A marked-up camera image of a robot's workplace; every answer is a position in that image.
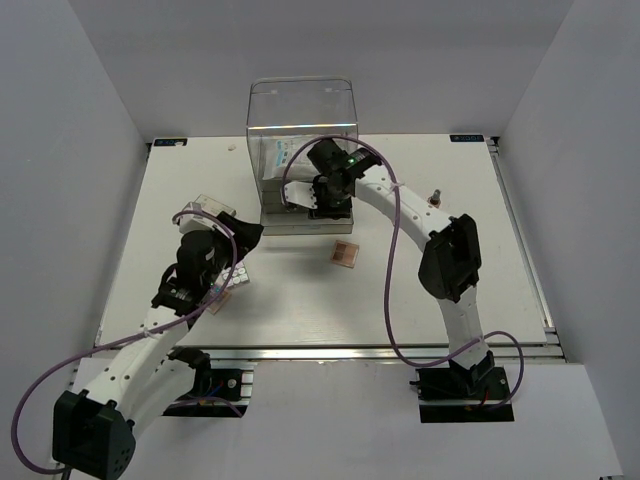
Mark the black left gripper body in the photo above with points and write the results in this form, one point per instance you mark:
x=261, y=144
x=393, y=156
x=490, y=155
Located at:
x=222, y=255

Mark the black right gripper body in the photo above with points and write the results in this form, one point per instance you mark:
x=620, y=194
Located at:
x=331, y=205

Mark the white puffy cotton pad bag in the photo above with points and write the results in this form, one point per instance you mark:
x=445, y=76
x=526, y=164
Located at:
x=277, y=154

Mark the clear smoky makeup organizer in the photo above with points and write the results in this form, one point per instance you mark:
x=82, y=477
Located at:
x=302, y=108

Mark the beige foundation bottle grey pump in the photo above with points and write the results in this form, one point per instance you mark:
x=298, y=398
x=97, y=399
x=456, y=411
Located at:
x=435, y=198

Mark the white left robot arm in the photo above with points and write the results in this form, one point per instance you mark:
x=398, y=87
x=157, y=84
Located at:
x=95, y=430

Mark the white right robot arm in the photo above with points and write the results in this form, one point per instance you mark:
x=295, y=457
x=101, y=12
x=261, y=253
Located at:
x=451, y=259

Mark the beige clear makeup compact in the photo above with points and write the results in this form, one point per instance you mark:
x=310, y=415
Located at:
x=212, y=204

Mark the colourful eyeshadow palette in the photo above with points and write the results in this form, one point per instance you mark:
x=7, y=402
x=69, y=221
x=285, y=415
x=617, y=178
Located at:
x=220, y=298

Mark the grey nine-pan eyeshadow palette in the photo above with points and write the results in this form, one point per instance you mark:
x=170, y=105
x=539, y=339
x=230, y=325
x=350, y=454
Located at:
x=237, y=277

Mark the brown four-pan eyeshadow palette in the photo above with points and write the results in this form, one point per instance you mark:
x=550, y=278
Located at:
x=344, y=254

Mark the blue label sticker left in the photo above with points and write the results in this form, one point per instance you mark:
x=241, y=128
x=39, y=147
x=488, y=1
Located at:
x=170, y=142

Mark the blue label sticker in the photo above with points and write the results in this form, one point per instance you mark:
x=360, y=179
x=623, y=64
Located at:
x=170, y=142
x=466, y=138

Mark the blue label sticker right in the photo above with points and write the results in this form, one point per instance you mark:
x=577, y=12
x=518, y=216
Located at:
x=466, y=138

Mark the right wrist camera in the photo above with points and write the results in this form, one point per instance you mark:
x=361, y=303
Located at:
x=300, y=194

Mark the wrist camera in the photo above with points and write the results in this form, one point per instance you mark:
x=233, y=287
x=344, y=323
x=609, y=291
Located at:
x=300, y=194
x=190, y=219

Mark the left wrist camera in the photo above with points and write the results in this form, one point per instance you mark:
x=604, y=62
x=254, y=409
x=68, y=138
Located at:
x=190, y=219

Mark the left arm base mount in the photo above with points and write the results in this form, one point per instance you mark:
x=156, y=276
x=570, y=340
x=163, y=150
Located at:
x=227, y=392

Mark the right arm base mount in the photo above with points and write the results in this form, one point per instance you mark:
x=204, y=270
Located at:
x=442, y=400

